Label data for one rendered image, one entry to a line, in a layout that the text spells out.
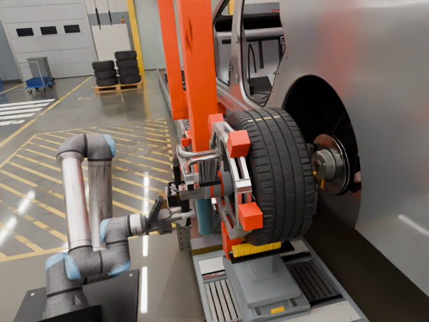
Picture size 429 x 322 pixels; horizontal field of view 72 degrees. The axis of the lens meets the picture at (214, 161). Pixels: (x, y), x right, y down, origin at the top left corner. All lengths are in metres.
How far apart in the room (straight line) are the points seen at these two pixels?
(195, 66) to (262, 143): 0.70
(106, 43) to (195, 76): 10.73
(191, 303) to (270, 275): 0.54
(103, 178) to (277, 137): 0.85
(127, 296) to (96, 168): 0.69
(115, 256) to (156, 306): 0.85
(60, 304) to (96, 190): 0.52
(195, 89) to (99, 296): 1.23
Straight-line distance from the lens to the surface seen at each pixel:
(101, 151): 1.52
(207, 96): 1.74
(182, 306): 2.03
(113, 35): 12.33
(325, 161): 1.56
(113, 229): 1.28
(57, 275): 1.62
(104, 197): 1.55
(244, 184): 1.18
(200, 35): 1.70
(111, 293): 1.79
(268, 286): 1.79
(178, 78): 3.66
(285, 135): 1.24
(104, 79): 9.80
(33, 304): 1.94
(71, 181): 1.40
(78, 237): 1.29
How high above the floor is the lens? 1.54
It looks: 24 degrees down
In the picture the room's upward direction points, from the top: 4 degrees counter-clockwise
